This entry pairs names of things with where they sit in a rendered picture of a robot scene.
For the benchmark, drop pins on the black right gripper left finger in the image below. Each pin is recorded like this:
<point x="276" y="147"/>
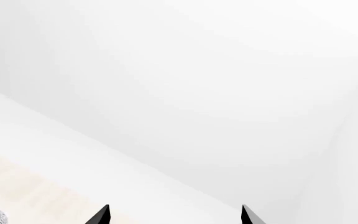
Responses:
<point x="102" y="217"/>

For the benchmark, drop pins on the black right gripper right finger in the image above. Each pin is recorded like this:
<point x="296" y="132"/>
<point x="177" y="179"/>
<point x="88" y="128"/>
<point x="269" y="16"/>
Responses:
<point x="250" y="217"/>

